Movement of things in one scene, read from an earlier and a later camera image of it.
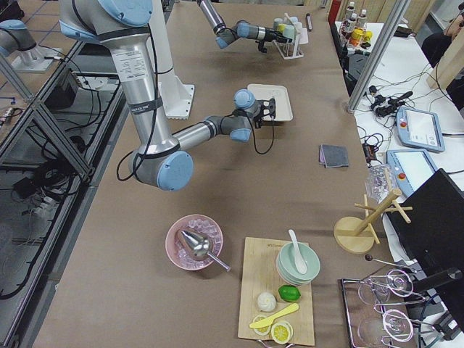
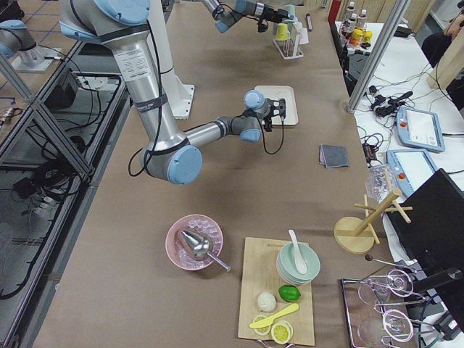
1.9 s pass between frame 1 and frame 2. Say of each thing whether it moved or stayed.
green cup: moved
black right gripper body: moved
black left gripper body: moved
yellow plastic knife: stayed
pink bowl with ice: stayed
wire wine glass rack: stayed
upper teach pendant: stayed
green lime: stayed
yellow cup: stayed
